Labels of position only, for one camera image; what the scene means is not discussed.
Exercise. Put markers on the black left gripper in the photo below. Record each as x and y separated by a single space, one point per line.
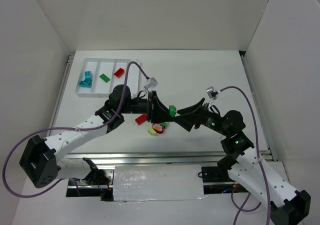
152 107

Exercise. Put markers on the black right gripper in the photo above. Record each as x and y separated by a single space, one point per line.
198 116

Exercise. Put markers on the red 2x4 lego brick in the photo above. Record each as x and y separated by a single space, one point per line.
141 119

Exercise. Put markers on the red half-round lego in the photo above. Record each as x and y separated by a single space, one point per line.
119 73

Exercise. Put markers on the dark green 2x4 lego brick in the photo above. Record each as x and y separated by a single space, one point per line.
105 78

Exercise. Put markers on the teal 2x4 lego brick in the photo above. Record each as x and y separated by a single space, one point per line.
87 83

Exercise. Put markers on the teal frog lily lego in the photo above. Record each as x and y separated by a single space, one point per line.
88 75

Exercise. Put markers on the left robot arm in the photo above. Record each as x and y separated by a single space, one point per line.
41 155

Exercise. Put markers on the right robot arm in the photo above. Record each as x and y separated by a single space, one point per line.
245 165

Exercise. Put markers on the green and lime lego block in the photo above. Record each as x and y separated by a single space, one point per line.
164 124

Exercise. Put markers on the red flower print lego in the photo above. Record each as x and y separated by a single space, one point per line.
158 128

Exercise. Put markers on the lime small lego piece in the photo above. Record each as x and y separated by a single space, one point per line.
152 132

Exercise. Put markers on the white foil-taped panel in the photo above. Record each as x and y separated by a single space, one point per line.
157 183

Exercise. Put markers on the white divided sorting tray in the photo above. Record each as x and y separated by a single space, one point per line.
108 66

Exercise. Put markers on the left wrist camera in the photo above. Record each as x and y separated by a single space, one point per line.
150 85

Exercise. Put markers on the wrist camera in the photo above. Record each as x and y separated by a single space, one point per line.
150 85
212 95

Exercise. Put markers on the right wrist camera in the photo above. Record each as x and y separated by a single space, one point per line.
212 95

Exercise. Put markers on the aluminium table rail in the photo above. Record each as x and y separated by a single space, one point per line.
110 160

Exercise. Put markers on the right side table rail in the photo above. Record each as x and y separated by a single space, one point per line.
258 109

